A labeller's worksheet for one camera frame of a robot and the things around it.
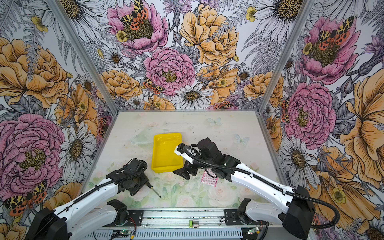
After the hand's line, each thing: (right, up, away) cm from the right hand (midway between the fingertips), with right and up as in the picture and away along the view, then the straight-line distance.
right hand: (180, 166), depth 70 cm
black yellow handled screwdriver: (-18, -15, +13) cm, 27 cm away
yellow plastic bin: (-13, -2, +25) cm, 29 cm away
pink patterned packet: (+14, -12, +17) cm, 25 cm away
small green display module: (+6, -26, 0) cm, 27 cm away
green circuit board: (-26, -31, +1) cm, 41 cm away
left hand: (-21, -15, +14) cm, 29 cm away
